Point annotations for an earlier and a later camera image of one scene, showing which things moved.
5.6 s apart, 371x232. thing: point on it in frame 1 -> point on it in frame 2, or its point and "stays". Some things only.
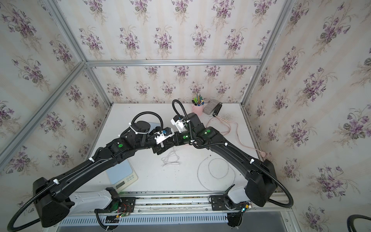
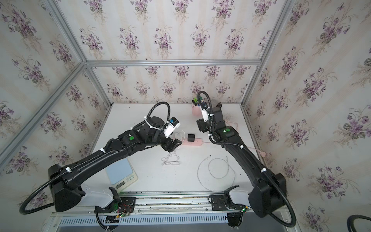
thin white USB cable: [214, 175] stays
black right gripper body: [181, 138] -> [205, 126]
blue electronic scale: [121, 175] stays
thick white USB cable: [172, 158] stays
